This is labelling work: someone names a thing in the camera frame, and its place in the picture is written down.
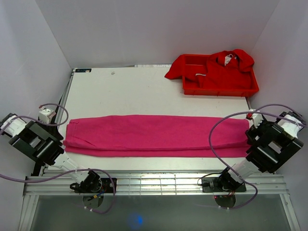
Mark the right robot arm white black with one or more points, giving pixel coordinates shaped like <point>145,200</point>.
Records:
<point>271,145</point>

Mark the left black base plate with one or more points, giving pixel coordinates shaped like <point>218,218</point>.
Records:
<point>109,185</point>

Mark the red trousers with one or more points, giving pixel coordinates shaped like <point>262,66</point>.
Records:
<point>223,70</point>

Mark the red plastic bin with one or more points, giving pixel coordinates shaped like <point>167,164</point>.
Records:
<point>189,88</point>

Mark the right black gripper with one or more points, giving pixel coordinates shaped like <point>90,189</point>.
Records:
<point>252,132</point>

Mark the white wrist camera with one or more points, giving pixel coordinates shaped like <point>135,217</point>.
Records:
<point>46,115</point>
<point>254,116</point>

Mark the blue label sticker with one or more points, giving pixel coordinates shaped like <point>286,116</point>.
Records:
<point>83,70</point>

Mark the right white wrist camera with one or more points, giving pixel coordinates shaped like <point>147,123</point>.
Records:
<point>254,116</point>

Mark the aluminium rail frame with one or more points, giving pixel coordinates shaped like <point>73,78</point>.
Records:
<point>152,183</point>

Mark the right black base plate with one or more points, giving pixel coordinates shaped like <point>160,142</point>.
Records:
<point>217,185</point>

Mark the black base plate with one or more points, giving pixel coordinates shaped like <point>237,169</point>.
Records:
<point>109,185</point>
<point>217,185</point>

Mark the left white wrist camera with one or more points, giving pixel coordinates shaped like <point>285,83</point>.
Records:
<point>46,115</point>

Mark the pink trousers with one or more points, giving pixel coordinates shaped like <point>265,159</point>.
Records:
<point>156,136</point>

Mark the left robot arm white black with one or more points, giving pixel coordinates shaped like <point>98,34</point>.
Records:
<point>34,141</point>

